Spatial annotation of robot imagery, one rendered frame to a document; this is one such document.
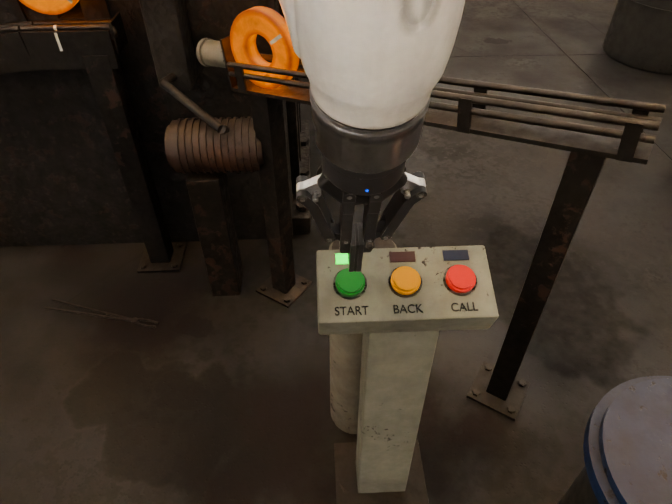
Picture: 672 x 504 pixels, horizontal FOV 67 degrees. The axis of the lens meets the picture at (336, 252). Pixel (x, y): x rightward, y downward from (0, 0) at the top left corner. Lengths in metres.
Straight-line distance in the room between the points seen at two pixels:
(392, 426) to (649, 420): 0.39
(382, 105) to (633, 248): 1.62
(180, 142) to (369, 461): 0.79
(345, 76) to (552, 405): 1.15
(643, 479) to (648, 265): 1.12
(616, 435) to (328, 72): 0.67
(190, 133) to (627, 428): 1.00
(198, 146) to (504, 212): 1.11
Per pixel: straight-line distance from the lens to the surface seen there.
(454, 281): 0.70
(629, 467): 0.83
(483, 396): 1.33
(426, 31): 0.31
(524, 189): 2.03
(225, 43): 1.16
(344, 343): 0.97
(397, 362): 0.78
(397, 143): 0.39
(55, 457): 1.36
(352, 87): 0.33
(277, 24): 1.07
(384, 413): 0.89
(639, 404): 0.89
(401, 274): 0.69
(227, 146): 1.20
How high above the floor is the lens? 1.09
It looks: 42 degrees down
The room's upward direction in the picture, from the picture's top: straight up
